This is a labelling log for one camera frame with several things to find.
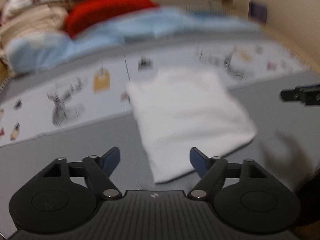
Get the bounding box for purple rolled mat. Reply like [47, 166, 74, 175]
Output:
[248, 1, 267, 24]

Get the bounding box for grey woven bed mat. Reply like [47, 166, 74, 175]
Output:
[1, 72, 319, 237]

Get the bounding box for red fabric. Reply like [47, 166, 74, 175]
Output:
[65, 0, 158, 38]

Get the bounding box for white t-shirt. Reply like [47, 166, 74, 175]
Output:
[126, 67, 257, 184]

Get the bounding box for beige striped folded clothes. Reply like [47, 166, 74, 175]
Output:
[1, 5, 68, 76]

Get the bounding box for light blue blanket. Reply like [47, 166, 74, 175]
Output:
[4, 7, 260, 74]

